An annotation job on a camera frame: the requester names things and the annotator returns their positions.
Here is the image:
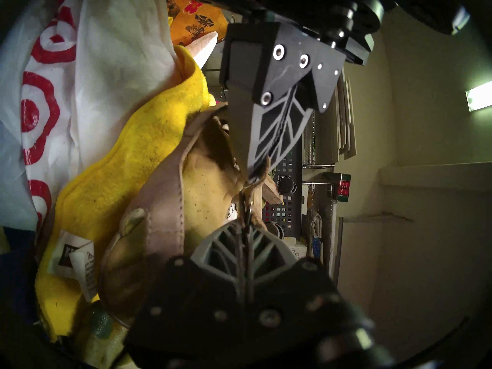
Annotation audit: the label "gray right gripper right finger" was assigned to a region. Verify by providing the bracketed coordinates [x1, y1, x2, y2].
[245, 221, 374, 354]

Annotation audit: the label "gray right gripper left finger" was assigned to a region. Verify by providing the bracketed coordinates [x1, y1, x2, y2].
[124, 220, 247, 358]

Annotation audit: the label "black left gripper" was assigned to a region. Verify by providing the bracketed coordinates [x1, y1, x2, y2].
[123, 0, 386, 180]

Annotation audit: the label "white flat boards stack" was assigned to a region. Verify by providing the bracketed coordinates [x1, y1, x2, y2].
[334, 70, 359, 160]

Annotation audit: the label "black perforated plastic basket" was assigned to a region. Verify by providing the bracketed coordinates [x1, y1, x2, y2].
[263, 141, 305, 240]

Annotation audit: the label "white crumpled bag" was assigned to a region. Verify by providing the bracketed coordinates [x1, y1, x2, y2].
[184, 31, 219, 70]

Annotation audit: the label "orange floral tote bag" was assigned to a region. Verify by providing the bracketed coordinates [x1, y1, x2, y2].
[165, 0, 229, 47]

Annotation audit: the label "wooden cross caster dolly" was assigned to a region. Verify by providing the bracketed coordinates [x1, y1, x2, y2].
[261, 172, 297, 206]

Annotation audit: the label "red snowman box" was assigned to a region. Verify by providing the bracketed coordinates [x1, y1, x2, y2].
[332, 173, 352, 202]

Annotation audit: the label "white bag red circles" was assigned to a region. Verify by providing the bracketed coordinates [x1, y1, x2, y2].
[0, 0, 182, 234]

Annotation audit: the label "bright rectangular light fixture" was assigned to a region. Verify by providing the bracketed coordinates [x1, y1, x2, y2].
[465, 81, 492, 112]

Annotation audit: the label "blue strap bag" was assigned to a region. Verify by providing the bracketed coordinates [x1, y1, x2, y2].
[0, 226, 40, 327]

